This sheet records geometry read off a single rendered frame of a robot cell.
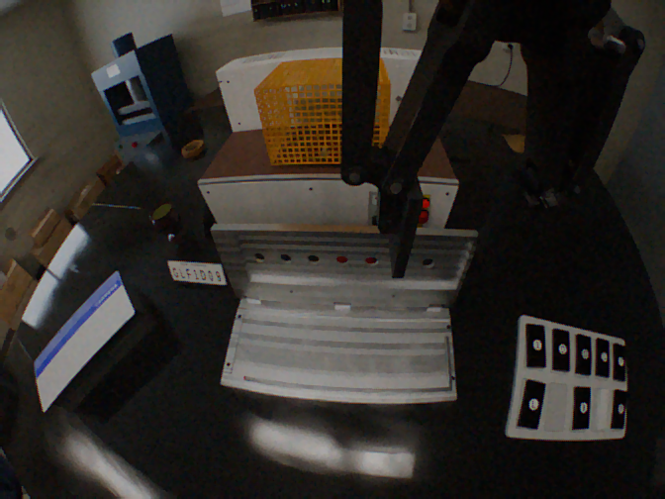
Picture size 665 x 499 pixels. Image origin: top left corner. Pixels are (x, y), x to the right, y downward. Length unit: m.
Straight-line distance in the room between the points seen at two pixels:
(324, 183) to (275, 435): 0.48
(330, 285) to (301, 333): 0.11
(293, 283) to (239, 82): 0.50
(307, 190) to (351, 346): 0.31
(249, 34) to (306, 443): 2.35
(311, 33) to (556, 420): 2.29
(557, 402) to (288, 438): 0.55
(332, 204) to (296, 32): 1.75
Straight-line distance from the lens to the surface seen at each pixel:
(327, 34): 2.10
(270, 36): 2.25
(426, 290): 0.50
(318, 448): 0.52
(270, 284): 0.51
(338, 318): 0.53
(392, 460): 0.53
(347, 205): 0.56
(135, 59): 2.21
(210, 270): 0.64
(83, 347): 0.71
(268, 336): 0.54
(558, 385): 0.68
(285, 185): 0.55
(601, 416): 0.76
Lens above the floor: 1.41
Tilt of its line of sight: 53 degrees down
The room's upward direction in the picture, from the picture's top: 6 degrees counter-clockwise
